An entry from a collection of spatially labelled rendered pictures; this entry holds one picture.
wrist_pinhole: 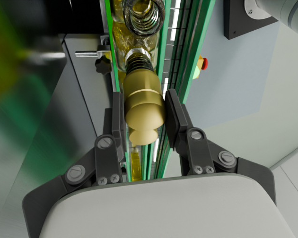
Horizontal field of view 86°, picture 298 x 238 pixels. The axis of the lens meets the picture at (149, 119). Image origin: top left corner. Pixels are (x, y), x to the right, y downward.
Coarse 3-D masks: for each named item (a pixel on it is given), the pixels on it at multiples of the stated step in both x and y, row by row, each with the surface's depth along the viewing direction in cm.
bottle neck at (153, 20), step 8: (128, 0) 10; (136, 0) 10; (152, 0) 10; (160, 0) 10; (128, 8) 10; (152, 8) 13; (160, 8) 11; (128, 16) 11; (136, 16) 14; (144, 16) 14; (152, 16) 13; (160, 16) 11; (128, 24) 11; (136, 24) 12; (144, 24) 13; (152, 24) 12; (160, 24) 11; (136, 32) 12; (144, 32) 12; (152, 32) 12
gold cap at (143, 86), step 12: (132, 72) 14; (144, 72) 14; (132, 84) 13; (144, 84) 13; (156, 84) 13; (132, 96) 12; (144, 96) 12; (156, 96) 12; (132, 108) 11; (144, 108) 12; (156, 108) 12; (132, 120) 12; (144, 120) 13; (156, 120) 13
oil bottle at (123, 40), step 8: (112, 24) 20; (112, 32) 18; (120, 32) 17; (128, 32) 17; (120, 40) 17; (128, 40) 17; (136, 40) 17; (144, 40) 17; (152, 40) 18; (120, 48) 18; (128, 48) 18; (144, 48) 18; (152, 48) 18; (120, 56) 18; (152, 56) 19; (120, 64) 19; (152, 64) 19
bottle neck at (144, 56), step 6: (138, 48) 17; (126, 54) 18; (132, 54) 17; (138, 54) 16; (144, 54) 17; (126, 60) 17; (132, 60) 16; (138, 60) 15; (144, 60) 16; (150, 60) 18; (126, 66) 16; (132, 66) 15; (138, 66) 15; (144, 66) 15; (150, 66) 16; (126, 72) 16
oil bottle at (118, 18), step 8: (112, 0) 15; (120, 0) 14; (144, 0) 17; (112, 8) 15; (120, 8) 15; (136, 8) 17; (144, 8) 17; (112, 16) 16; (120, 16) 15; (120, 24) 17
